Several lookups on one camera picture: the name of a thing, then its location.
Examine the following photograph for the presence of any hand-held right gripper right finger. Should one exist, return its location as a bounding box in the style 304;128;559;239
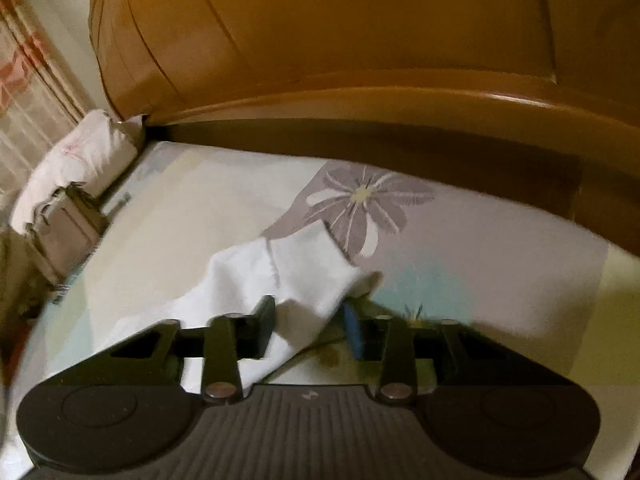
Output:
342;300;501;403

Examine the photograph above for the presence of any white printed long-sleeve shirt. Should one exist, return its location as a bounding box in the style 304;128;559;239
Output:
102;222;383;393

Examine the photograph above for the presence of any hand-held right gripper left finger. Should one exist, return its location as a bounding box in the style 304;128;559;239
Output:
107;296;277;403

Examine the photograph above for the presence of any bed with patchwork sheet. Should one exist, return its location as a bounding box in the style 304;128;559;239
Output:
0;140;640;411

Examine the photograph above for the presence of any pink handbag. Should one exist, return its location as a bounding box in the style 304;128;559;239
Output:
25;182;131;286

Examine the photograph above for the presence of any wooden headboard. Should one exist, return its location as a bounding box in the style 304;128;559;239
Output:
89;0;640;256

